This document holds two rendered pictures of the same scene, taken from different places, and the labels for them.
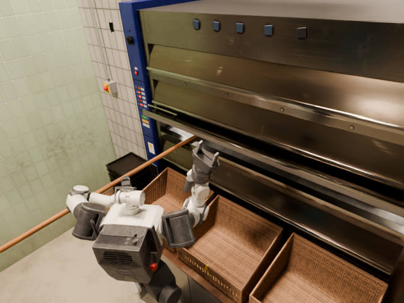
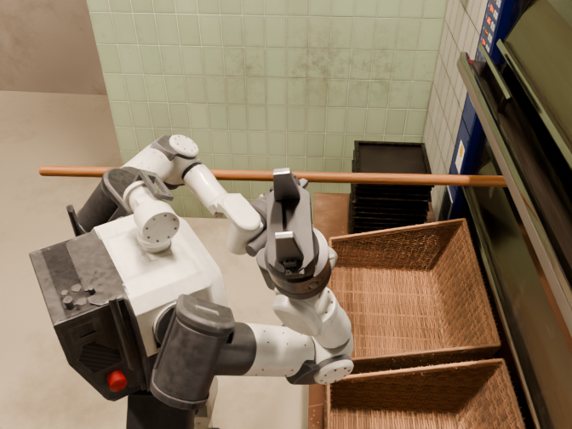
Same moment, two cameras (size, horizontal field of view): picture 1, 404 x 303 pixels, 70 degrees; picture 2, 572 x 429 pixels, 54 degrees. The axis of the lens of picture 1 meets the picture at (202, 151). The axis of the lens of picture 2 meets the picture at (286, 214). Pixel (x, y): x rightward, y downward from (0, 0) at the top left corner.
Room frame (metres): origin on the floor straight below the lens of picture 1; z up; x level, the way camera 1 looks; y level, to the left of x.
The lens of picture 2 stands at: (0.65, -0.40, 2.09)
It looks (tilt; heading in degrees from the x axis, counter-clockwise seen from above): 39 degrees down; 49
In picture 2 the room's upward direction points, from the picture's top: straight up
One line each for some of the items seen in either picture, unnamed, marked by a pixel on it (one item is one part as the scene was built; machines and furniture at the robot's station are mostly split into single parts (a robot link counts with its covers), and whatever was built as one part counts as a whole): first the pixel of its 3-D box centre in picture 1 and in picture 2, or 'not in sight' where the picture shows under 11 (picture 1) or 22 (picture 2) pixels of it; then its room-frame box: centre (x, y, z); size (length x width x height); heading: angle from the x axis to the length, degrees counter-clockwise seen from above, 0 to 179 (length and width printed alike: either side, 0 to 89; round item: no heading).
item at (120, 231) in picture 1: (134, 241); (137, 305); (0.91, 0.34, 1.27); 0.34 x 0.30 x 0.36; 80
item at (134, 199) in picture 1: (131, 199); (151, 216); (0.97, 0.32, 1.47); 0.10 x 0.07 x 0.09; 80
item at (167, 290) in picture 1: (154, 278); (167, 403); (0.90, 0.28, 1.00); 0.28 x 0.13 x 0.18; 46
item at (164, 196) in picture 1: (170, 205); (400, 299); (1.74, 0.28, 0.72); 0.56 x 0.49 x 0.28; 45
